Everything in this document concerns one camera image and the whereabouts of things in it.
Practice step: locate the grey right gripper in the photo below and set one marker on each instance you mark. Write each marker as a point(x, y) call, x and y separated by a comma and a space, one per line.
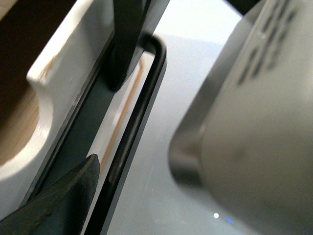
point(246, 140)

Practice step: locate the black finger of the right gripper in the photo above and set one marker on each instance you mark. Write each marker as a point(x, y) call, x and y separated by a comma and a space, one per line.
point(130, 36)

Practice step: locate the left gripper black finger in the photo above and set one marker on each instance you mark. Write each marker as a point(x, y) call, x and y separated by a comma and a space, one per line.
point(62, 208)

